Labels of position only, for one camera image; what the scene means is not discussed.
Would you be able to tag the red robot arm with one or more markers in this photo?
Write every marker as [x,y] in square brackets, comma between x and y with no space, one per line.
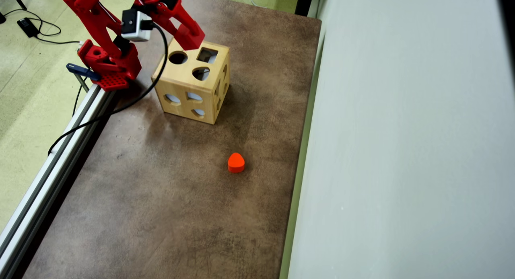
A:
[102,29]

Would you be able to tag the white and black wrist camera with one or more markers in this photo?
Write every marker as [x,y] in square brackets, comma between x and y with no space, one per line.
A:
[136,25]

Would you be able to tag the blue clamp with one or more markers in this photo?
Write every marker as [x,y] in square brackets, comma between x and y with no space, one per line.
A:
[82,71]

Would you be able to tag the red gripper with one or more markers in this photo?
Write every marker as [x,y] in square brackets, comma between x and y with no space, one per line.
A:
[182,21]

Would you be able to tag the aluminium profile rail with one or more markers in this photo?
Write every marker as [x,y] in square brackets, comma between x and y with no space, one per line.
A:
[52,170]

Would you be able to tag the red perforated base plate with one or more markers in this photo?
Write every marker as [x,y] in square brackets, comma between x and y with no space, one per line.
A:
[112,81]

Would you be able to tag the black power adapter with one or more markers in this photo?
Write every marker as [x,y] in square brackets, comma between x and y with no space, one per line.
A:
[28,27]

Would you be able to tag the orange rounded block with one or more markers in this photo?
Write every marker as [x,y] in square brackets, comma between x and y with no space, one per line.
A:
[235,162]

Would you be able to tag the wooden shape sorter box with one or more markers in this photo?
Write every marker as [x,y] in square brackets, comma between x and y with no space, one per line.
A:
[189,84]

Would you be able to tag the black post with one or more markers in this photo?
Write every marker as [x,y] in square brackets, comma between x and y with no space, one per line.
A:
[303,1]

